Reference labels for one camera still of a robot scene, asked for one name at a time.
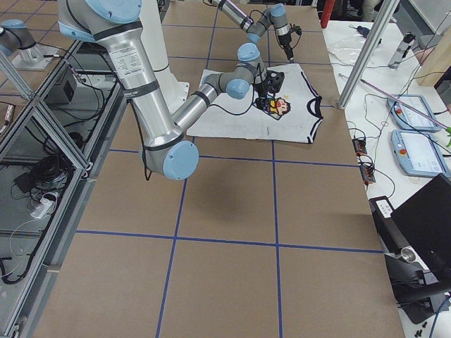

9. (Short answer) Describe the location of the lower blue teach pendant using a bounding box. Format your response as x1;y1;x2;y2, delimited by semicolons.
390;130;450;178

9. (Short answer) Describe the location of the blue teach pendant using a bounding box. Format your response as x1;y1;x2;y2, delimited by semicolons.
387;94;441;132
390;130;450;178

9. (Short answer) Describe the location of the aluminium frame post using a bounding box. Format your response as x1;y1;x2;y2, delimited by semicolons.
338;0;400;110

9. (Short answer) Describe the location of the silver reacher grabber tool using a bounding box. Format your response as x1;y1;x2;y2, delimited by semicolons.
360;79;450;137

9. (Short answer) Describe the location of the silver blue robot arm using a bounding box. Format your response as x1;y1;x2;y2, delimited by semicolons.
207;0;302;63
58;1;288;180

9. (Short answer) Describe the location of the black monitor on stand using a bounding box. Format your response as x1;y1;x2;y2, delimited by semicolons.
369;174;450;324

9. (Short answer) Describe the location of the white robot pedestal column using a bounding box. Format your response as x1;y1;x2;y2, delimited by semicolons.
140;0;190;115

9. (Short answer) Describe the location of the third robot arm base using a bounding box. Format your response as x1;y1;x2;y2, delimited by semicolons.
1;19;59;71

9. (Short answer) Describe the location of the white power strip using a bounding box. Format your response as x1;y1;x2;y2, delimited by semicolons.
30;197;56;219

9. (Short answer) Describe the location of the white cartoon print t-shirt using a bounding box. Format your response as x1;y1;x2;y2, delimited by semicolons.
187;63;323;144

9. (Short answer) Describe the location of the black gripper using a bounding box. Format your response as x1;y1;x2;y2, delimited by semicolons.
278;24;302;60
255;70;284;106

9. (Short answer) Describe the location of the silver black handheld device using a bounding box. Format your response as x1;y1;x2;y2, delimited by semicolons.
388;32;416;69

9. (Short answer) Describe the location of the red fire extinguisher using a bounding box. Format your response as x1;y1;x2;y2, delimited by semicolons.
320;0;335;29

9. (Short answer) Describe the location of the grey control box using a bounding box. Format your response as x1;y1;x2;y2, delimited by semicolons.
44;69;77;104

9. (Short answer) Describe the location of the upper blue teach pendant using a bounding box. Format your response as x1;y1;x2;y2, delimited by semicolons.
387;94;441;132

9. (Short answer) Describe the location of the orange black connector module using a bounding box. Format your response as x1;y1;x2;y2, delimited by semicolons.
352;138;367;156

